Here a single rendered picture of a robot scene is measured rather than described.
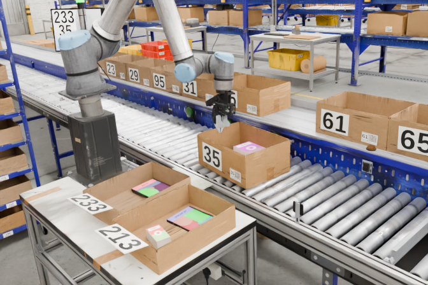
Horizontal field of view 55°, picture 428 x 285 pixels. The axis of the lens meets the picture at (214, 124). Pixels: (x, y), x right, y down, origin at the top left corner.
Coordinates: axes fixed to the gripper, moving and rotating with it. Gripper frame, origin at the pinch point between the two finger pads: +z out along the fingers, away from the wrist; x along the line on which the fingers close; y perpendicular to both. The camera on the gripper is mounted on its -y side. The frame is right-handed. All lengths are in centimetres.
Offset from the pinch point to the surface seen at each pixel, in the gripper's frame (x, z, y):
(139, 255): -63, 28, 31
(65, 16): -12, -50, -148
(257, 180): 6.8, 21.1, 20.5
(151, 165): -25.3, 18.9, -20.8
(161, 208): -41.6, 24.2, 12.1
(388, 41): 472, -22, -154
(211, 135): 10.7, 9.2, -18.0
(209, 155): 1.1, 15.4, -7.6
